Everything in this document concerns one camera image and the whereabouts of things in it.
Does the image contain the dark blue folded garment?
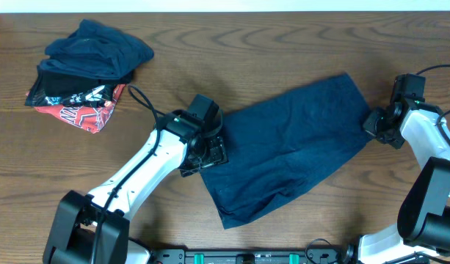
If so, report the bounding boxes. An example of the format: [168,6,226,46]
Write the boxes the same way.
[40,19,154,80]

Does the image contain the black printed folded shirt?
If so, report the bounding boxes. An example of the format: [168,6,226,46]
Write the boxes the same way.
[25,68,134,108]

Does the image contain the red printed folded shirt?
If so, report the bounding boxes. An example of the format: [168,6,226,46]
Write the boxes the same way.
[33,84,126,133]

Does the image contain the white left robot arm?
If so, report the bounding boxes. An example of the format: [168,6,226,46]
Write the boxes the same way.
[43,110,222,263]

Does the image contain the navy blue shorts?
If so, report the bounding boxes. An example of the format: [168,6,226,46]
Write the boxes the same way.
[201,73,371,229]

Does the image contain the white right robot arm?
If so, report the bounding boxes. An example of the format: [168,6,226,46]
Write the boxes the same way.
[357,99,450,263]

